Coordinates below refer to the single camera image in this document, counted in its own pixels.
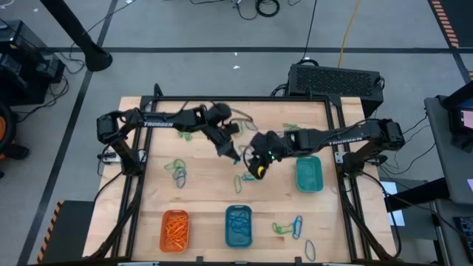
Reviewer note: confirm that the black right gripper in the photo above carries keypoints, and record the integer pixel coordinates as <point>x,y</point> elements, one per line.
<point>271,147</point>

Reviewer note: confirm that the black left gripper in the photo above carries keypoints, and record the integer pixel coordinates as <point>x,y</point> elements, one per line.
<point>220,123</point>

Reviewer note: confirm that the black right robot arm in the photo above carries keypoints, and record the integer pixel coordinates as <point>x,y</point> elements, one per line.
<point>340,136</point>

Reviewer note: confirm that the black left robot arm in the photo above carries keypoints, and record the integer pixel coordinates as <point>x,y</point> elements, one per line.
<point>159,120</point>

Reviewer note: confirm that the green plastic basket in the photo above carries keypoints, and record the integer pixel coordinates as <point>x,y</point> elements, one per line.
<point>309,177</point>

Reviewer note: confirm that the blue plastic basket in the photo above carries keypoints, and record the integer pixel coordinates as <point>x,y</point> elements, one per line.
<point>238,242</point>

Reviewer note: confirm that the orange plastic basket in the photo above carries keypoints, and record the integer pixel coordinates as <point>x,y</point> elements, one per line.
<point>174,249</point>

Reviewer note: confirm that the black perforated computer case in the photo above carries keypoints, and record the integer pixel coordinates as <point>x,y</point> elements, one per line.
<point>332,79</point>

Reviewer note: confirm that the black desk beam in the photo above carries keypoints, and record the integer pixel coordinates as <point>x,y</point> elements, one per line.
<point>417,194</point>

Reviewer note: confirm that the black pole stand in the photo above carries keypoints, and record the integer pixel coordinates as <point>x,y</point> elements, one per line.
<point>97,58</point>

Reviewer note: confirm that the black mat yellow striped edge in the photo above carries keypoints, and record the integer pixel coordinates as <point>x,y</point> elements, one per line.
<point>74,232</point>

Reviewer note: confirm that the grey desk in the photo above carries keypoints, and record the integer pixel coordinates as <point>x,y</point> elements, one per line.
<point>447,240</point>
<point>441,155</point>

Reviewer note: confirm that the black monitor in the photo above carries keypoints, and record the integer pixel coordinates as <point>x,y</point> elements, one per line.
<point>455,111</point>

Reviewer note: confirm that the black orange wheeled machine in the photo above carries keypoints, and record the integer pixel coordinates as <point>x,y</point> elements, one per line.
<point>15,151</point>

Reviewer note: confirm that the black keyboard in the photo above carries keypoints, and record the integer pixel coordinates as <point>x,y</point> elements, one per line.
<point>466,232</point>

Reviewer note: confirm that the black equipment cart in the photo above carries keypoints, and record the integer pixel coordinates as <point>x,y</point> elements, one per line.
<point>22,77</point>

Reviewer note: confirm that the black mat orange striped edge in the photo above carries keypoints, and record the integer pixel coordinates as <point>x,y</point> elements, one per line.
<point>462,18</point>

